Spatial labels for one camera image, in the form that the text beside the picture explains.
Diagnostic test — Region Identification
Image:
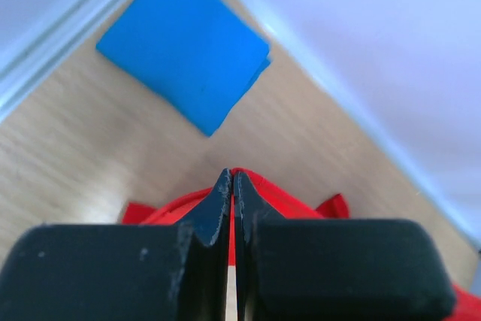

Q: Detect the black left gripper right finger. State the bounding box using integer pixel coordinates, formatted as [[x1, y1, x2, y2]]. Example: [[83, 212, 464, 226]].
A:
[[233, 172, 456, 320]]

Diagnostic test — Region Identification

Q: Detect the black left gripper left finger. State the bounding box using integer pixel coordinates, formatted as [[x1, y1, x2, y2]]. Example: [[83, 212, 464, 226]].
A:
[[1, 170, 231, 320]]

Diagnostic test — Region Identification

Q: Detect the red t-shirt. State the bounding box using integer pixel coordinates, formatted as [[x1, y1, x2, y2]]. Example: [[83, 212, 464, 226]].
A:
[[120, 168, 480, 320]]

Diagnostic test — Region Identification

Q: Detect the folded blue t-shirt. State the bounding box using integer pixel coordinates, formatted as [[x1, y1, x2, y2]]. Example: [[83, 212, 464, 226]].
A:
[[96, 0, 271, 137]]

